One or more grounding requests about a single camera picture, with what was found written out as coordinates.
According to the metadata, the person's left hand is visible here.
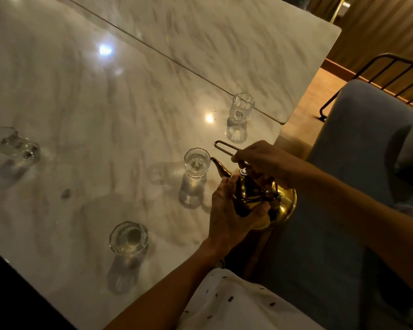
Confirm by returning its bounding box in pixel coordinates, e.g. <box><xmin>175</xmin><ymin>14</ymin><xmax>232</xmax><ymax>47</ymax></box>
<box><xmin>201</xmin><ymin>175</ymin><xmax>271</xmax><ymax>260</ymax></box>

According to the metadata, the person's right hand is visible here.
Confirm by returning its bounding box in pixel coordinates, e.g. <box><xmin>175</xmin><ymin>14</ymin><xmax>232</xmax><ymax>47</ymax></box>
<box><xmin>231</xmin><ymin>140</ymin><xmax>300</xmax><ymax>189</ymax></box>

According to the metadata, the gold metal teapot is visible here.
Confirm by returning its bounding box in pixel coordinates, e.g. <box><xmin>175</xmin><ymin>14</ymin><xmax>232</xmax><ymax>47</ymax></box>
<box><xmin>211</xmin><ymin>140</ymin><xmax>297</xmax><ymax>231</ymax></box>

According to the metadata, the person's right forearm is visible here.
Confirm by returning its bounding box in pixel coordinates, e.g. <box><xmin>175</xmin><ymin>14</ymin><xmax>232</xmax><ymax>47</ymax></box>
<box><xmin>290</xmin><ymin>161</ymin><xmax>413</xmax><ymax>303</ymax></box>

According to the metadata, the person's left forearm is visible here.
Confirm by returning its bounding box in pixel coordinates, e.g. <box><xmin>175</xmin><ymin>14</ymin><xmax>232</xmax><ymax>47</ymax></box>
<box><xmin>103</xmin><ymin>241</ymin><xmax>228</xmax><ymax>330</ymax></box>

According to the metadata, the small clear drinking glass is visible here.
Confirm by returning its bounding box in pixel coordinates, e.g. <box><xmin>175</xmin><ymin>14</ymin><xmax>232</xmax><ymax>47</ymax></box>
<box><xmin>228</xmin><ymin>93</ymin><xmax>255</xmax><ymax>125</ymax></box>
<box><xmin>109</xmin><ymin>221</ymin><xmax>150</xmax><ymax>256</ymax></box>
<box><xmin>183</xmin><ymin>148</ymin><xmax>211</xmax><ymax>179</ymax></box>
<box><xmin>0</xmin><ymin>127</ymin><xmax>41</xmax><ymax>160</ymax></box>

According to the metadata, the white dotted garment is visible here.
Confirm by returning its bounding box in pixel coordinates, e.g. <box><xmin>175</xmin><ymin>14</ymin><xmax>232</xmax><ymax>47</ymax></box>
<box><xmin>176</xmin><ymin>268</ymin><xmax>327</xmax><ymax>330</ymax></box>

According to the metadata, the grey upholstered sofa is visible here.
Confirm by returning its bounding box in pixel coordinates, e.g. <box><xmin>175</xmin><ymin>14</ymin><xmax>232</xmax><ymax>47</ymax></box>
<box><xmin>251</xmin><ymin>79</ymin><xmax>413</xmax><ymax>330</ymax></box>

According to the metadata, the brass pole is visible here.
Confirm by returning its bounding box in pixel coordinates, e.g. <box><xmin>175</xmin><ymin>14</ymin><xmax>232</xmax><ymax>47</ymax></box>
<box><xmin>330</xmin><ymin>0</ymin><xmax>349</xmax><ymax>24</ymax></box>

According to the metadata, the black metal chair frame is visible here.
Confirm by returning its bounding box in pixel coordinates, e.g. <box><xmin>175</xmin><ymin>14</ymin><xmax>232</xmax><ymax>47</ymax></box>
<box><xmin>319</xmin><ymin>53</ymin><xmax>413</xmax><ymax>123</ymax></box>

